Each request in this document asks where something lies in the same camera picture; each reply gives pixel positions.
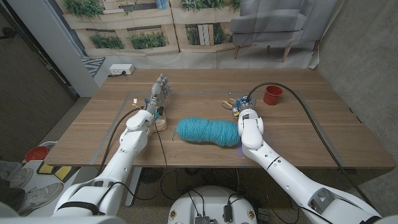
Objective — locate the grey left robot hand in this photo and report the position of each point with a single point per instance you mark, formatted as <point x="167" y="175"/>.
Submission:
<point x="158" y="93"/>

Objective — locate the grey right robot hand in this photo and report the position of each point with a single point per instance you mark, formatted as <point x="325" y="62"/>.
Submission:
<point x="247" y="102"/>

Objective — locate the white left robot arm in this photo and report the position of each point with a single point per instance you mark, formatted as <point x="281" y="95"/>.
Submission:
<point x="124" y="155"/>

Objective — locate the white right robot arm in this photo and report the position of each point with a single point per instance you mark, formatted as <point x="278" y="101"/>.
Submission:
<point x="280" y="168"/>

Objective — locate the red plastic cup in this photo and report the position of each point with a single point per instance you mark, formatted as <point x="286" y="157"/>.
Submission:
<point x="272" y="95"/>

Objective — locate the teal yarn skein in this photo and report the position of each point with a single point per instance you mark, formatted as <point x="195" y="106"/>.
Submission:
<point x="208" y="131"/>

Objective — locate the light wooden block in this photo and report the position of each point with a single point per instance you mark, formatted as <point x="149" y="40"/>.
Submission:
<point x="161" y="124"/>

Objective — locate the white power strip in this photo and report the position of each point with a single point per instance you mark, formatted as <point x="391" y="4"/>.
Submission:
<point x="121" y="69"/>

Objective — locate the printed room backdrop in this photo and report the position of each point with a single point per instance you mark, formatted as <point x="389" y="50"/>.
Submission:
<point x="199" y="46"/>

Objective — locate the white metal table leg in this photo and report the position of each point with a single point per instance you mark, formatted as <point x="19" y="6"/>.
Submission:
<point x="133" y="186"/>

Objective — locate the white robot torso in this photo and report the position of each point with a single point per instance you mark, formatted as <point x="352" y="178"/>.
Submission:
<point x="213" y="199"/>

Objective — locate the black adapter on torso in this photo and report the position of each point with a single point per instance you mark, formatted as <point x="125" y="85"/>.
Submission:
<point x="228" y="213"/>

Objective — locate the red bowl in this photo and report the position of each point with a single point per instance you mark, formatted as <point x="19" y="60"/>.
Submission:
<point x="36" y="153"/>

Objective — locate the grey sneaker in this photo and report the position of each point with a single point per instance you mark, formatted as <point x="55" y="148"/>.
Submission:
<point x="40" y="196"/>
<point x="17" y="175"/>

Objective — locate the black wall hook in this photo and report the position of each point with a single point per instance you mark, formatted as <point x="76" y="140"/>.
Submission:
<point x="7" y="32"/>

